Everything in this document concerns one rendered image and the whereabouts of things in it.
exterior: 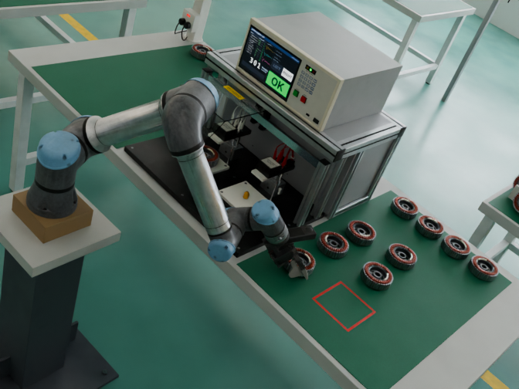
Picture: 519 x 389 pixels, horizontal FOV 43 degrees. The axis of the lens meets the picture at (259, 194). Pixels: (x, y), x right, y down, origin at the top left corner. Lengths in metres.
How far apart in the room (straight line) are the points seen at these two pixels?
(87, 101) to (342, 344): 1.41
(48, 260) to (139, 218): 1.40
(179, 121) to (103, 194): 1.78
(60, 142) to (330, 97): 0.87
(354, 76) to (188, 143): 0.72
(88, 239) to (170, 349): 0.88
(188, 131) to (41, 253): 0.61
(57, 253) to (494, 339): 1.47
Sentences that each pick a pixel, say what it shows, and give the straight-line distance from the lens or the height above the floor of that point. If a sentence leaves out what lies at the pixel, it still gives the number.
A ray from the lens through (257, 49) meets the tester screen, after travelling 2.37.
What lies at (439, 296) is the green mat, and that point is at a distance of 2.42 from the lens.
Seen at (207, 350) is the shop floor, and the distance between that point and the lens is 2.87.
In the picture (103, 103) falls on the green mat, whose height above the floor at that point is 0.75.
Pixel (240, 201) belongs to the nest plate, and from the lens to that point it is 2.35.
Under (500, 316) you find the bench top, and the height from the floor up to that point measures 0.75.
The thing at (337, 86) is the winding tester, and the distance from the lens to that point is 2.16.
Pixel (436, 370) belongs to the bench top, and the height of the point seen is 0.75.
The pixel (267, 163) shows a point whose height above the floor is 0.92.
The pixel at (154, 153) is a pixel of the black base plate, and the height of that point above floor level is 0.77.
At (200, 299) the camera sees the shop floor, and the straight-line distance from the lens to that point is 3.05.
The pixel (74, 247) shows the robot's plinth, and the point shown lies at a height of 0.75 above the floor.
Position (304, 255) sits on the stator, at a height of 0.78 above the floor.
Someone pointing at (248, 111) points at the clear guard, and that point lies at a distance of 2.31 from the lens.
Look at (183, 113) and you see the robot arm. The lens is 1.74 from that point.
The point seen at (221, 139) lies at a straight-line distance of 2.46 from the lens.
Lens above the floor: 2.17
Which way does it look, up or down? 35 degrees down
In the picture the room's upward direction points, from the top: 21 degrees clockwise
